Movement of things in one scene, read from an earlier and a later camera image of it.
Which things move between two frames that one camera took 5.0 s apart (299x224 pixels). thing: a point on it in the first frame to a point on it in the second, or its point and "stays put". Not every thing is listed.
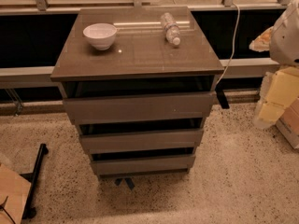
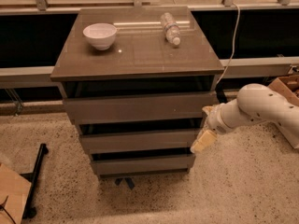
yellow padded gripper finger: (262, 43) to (224, 118)
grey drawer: (185, 105) stays put
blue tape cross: (128, 180) stays put
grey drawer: (143, 141) stays put
